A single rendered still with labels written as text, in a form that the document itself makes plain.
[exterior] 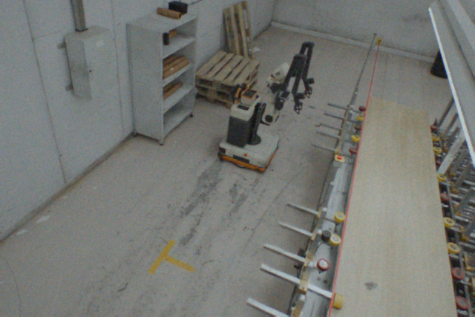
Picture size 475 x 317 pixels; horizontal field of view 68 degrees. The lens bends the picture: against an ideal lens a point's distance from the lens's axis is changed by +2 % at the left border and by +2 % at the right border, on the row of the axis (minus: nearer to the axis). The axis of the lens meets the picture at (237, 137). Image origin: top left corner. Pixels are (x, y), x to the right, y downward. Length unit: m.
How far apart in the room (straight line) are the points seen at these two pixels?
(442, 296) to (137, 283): 2.33
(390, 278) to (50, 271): 2.75
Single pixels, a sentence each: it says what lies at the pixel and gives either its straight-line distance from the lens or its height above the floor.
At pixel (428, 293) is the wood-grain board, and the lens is 2.76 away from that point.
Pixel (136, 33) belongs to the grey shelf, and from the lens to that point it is 4.25.
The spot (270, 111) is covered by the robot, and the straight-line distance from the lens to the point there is 4.15.
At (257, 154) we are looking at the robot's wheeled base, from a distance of 4.31.
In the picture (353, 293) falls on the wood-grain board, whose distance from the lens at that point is 2.51.
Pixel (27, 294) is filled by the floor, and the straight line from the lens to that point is 3.57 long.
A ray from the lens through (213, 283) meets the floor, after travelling 3.39.
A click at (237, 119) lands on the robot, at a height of 0.68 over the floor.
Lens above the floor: 2.86
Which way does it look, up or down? 34 degrees down
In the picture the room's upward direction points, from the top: 8 degrees clockwise
